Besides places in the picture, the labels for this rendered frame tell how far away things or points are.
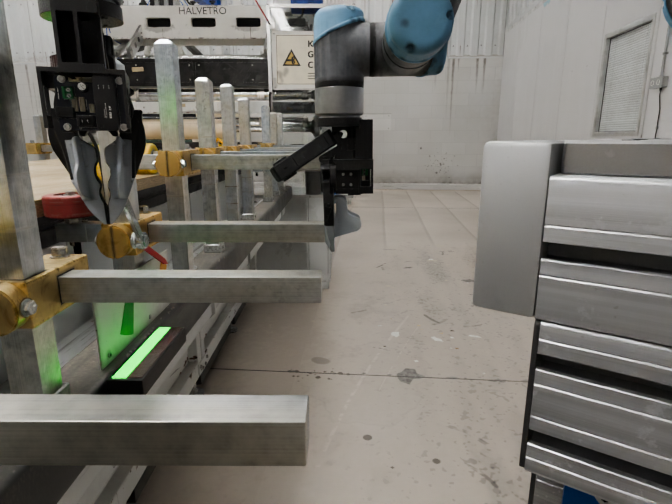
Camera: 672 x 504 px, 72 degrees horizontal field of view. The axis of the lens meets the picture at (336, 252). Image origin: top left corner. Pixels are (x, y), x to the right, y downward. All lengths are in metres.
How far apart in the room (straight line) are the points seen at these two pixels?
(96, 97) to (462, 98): 9.09
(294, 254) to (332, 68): 2.58
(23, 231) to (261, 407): 0.34
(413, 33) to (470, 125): 8.90
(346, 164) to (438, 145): 8.67
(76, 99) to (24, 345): 0.26
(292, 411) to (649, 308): 0.19
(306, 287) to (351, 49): 0.37
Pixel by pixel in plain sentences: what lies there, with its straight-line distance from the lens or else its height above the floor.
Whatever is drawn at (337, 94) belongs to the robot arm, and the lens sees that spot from 0.72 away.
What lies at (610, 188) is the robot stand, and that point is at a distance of 0.25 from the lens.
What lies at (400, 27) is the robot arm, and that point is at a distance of 0.58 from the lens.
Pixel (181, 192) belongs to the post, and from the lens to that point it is 1.00.
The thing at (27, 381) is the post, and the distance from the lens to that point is 0.61.
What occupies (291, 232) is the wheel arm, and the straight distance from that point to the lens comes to 0.76.
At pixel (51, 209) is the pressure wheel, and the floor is 0.89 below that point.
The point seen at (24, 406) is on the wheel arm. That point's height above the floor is 0.84.
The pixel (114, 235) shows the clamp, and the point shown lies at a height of 0.86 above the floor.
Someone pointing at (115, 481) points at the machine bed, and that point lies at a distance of 1.40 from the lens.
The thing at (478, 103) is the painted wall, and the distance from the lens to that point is 9.51.
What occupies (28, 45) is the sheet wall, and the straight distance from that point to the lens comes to 11.72.
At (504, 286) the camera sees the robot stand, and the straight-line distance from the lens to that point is 0.26.
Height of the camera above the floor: 1.00
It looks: 14 degrees down
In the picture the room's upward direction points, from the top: straight up
